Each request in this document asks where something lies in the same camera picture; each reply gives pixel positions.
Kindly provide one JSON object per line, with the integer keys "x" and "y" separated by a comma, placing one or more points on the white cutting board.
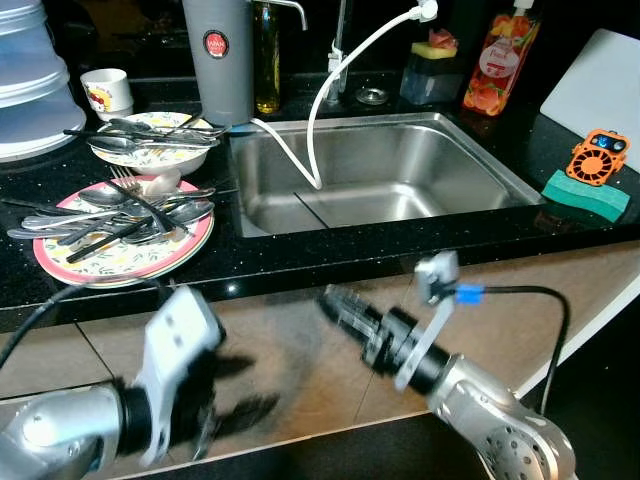
{"x": 600, "y": 90}

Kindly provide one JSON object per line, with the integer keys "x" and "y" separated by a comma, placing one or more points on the white printed mug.
{"x": 105, "y": 95}

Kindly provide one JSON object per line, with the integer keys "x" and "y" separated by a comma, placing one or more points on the dark sponge holder box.
{"x": 430, "y": 80}

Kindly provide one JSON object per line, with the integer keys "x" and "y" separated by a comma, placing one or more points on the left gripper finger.
{"x": 232, "y": 365}
{"x": 250, "y": 415}

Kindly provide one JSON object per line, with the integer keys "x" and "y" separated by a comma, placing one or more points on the steel fork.
{"x": 125, "y": 175}

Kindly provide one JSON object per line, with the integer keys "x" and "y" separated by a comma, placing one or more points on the white tiered food container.
{"x": 35, "y": 90}

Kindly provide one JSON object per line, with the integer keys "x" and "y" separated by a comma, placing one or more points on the green sponge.
{"x": 590, "y": 200}

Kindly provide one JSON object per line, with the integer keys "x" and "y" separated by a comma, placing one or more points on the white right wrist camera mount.
{"x": 437, "y": 272}

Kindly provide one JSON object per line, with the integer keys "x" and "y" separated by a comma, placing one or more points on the orange mini fan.
{"x": 595, "y": 160}

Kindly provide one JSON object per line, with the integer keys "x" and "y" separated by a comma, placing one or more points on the floral ceramic bowl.
{"x": 150, "y": 160}

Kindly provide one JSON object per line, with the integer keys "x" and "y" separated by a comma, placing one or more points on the beige drawer front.
{"x": 60, "y": 350}

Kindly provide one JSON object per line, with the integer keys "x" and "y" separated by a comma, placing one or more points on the round chrome sink cap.
{"x": 372, "y": 96}

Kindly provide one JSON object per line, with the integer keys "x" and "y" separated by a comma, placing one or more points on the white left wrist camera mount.
{"x": 180, "y": 330}

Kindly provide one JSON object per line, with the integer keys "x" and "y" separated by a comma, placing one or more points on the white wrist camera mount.
{"x": 180, "y": 330}
{"x": 437, "y": 272}

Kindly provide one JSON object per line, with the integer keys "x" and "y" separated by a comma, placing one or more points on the yellow sponge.
{"x": 432, "y": 48}

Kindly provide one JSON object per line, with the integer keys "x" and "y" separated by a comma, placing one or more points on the olive oil glass bottle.
{"x": 267, "y": 80}

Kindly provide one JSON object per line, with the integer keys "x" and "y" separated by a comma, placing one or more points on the steel spoon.
{"x": 100, "y": 197}
{"x": 192, "y": 212}
{"x": 115, "y": 145}

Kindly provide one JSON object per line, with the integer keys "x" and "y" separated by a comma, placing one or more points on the stainless steel sink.
{"x": 400, "y": 170}

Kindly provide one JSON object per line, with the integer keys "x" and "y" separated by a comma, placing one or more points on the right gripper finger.
{"x": 338, "y": 320}
{"x": 352, "y": 303}

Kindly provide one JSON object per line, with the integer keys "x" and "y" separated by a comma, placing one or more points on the orange soap pump bottle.
{"x": 500, "y": 75}

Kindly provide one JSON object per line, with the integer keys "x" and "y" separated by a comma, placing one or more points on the grey water filter canister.
{"x": 225, "y": 80}

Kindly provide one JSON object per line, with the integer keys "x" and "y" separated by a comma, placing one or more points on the dark cabinet with white trim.
{"x": 610, "y": 420}

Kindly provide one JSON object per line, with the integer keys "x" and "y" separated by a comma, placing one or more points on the beige cabinet door panel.
{"x": 600, "y": 290}
{"x": 290, "y": 400}

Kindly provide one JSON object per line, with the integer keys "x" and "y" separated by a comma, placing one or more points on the chrome sink faucet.
{"x": 340, "y": 40}

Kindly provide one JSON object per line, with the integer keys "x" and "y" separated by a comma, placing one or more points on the pink rimmed floral plate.
{"x": 130, "y": 265}

